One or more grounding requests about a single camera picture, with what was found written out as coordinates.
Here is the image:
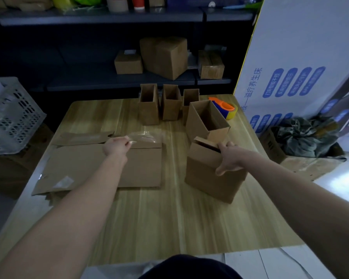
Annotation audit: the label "orange blue tape dispenser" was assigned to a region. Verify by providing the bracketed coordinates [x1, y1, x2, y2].
[208, 96, 238, 121]

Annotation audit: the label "taped sealed cardboard box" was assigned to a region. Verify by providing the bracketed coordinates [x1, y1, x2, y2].
[198, 50, 225, 80]

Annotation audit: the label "large flattened cardboard box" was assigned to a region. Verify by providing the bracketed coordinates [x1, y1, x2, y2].
[32, 142, 163, 197]

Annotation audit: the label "person's right forearm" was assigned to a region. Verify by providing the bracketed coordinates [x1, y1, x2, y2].
[241, 149, 349, 279]

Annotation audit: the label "brown paper packages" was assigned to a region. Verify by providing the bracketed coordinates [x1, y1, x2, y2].
[0, 0, 53, 12]

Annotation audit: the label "yellow green plastic bag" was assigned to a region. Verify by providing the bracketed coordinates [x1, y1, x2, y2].
[51, 0, 106, 12]

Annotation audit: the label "large sealed cardboard box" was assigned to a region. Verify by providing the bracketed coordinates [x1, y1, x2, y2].
[139, 36, 188, 81]

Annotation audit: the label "person's left forearm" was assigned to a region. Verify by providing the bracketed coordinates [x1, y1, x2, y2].
[0, 151, 129, 279]

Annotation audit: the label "person's right hand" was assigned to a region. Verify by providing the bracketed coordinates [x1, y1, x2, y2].
[215, 141, 251, 176]

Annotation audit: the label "white plastic crate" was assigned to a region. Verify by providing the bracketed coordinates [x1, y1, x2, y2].
[0, 77, 47, 156]

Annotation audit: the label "brown cardboard box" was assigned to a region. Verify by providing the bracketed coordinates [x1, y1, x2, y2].
[185, 136, 248, 204]

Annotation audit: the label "cardboard box on floor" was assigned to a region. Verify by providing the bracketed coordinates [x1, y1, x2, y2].
[260, 126, 347, 182]

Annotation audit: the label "person's dark clothing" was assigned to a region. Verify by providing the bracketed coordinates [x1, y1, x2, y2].
[139, 254, 243, 279]

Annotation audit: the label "blue package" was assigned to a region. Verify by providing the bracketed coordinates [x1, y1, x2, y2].
[167, 0, 210, 8]

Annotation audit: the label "tall open cardboard box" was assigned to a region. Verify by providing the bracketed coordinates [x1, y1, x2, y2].
[138, 83, 160, 126]
[162, 84, 182, 121]
[182, 88, 200, 125]

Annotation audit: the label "clear tape strip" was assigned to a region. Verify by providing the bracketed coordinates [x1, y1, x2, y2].
[125, 131, 164, 149]

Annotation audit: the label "camouflage cloth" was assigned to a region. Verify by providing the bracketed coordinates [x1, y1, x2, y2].
[271, 115, 346, 159]

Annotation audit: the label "tilted open cardboard box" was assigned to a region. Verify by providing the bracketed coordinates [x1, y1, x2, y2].
[186, 100, 231, 143]

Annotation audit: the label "cardboard box under crate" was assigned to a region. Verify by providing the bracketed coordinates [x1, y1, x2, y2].
[0, 124, 54, 199]

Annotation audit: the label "person's left hand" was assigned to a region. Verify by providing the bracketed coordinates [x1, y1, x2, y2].
[102, 136, 134, 157]

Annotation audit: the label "dark metal shelf unit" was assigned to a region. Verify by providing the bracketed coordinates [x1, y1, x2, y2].
[0, 6, 258, 97]

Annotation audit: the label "small flattened cardboard box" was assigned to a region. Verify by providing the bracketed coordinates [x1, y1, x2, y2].
[52, 131, 114, 146]

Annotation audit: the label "large white printed carton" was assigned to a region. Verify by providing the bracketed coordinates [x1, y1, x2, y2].
[233, 0, 349, 138]

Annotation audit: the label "small sealed cardboard box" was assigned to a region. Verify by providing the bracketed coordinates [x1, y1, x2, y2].
[114, 50, 144, 75]

